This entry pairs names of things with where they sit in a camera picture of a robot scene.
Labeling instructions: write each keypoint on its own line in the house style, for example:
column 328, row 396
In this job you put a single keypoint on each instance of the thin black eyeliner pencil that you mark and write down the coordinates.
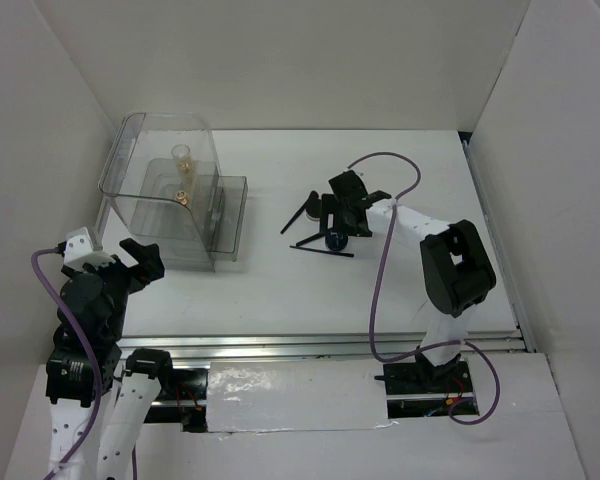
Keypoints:
column 323, row 252

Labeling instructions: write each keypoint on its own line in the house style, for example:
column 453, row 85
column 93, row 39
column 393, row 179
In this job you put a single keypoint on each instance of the black lidded cream jar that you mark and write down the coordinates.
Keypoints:
column 313, row 209

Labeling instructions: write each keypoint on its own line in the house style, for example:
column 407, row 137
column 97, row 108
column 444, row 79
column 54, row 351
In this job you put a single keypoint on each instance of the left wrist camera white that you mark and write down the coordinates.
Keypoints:
column 83, row 248

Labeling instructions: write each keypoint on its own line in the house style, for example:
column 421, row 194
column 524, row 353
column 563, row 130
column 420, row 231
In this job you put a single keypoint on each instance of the aluminium front rail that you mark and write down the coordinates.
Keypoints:
column 187, row 351

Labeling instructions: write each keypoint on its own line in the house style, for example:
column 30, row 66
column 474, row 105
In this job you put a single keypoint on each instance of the small beige bottle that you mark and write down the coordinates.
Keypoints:
column 184, row 197

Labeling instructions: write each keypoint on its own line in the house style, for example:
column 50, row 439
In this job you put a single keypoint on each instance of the clear acrylic organizer box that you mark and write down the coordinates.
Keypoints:
column 140, row 179

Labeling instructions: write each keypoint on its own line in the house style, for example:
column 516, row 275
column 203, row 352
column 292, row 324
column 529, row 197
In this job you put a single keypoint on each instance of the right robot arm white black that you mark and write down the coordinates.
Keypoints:
column 456, row 270

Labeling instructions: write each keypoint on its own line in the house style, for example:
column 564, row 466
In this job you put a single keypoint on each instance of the black makeup brush angled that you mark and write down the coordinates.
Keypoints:
column 299, row 212

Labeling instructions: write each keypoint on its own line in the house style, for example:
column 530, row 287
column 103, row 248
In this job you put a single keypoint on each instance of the white foil cover plate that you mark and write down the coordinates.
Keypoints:
column 321, row 395

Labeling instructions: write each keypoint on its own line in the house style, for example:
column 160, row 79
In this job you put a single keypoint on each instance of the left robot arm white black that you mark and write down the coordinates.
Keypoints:
column 98, row 400

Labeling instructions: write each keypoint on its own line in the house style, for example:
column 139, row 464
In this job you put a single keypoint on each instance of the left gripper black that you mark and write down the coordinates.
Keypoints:
column 150, row 264

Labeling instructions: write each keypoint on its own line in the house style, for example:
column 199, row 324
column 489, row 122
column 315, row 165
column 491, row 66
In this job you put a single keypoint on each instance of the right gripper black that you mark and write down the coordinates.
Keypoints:
column 330, row 205

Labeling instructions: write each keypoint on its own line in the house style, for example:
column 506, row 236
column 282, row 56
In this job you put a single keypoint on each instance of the blue round compact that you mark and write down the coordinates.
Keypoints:
column 335, row 241

